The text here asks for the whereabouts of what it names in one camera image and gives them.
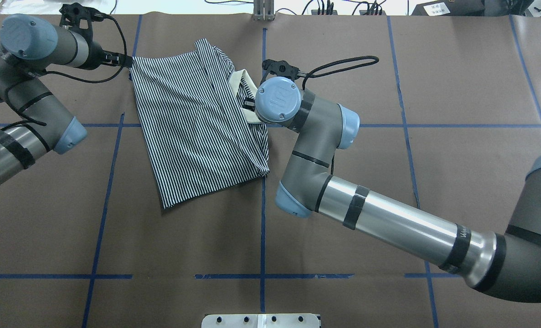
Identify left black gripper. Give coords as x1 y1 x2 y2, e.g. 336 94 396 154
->
60 3 134 69

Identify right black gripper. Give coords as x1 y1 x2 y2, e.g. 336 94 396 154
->
241 59 304 113

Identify navy white striped polo shirt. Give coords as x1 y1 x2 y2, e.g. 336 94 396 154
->
130 39 270 209

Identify right grey silver robot arm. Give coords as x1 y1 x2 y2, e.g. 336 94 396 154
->
247 59 541 303

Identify left grey silver robot arm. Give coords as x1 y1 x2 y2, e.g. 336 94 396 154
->
0 3 133 185

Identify clear plastic bag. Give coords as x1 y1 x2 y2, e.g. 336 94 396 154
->
0 0 118 15

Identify black box with label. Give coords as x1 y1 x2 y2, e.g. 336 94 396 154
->
410 0 485 16

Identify black braided cable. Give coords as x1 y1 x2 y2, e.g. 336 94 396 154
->
6 11 129 128
298 55 380 92

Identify aluminium camera post bracket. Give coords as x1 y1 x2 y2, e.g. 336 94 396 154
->
252 0 276 21

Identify black cables behind table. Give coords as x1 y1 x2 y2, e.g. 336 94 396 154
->
205 0 389 16

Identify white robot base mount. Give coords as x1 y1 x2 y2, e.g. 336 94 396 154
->
201 313 322 328

